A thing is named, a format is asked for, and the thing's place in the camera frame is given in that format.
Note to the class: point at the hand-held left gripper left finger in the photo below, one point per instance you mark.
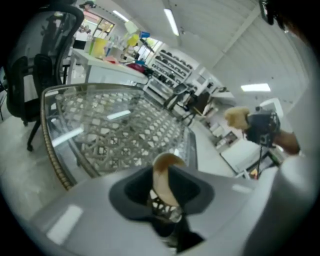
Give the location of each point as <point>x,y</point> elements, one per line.
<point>87,212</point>

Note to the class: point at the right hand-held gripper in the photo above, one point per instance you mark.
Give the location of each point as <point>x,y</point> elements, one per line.
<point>262,127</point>

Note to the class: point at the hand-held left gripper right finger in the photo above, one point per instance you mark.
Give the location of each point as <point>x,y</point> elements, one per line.
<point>232,212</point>

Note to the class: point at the tan ceramic bowl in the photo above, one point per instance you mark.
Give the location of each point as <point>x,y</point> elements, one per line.
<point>162,180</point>

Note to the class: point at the person's right forearm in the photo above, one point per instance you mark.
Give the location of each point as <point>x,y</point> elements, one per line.
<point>287,142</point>

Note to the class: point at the fluorescent ceiling light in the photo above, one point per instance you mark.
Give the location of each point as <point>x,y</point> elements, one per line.
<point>171,22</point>
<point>120,16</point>
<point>255,87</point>

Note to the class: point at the grey mesh office chair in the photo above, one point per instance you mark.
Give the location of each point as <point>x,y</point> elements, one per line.
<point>177,95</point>

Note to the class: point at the white desk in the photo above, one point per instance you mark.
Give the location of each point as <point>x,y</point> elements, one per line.
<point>105,68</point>

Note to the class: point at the black office chair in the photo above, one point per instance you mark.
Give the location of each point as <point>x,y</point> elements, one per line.
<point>42,70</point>

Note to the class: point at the pink sheet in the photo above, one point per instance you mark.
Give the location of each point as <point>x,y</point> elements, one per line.
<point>111,60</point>

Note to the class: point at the yellow container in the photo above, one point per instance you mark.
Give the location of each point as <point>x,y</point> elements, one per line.
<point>99,47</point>

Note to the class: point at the white wall shelf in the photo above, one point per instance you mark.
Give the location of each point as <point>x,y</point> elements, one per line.
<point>172,67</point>

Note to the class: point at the black head-worn camera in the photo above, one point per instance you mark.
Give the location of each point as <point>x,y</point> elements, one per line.
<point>267,11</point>

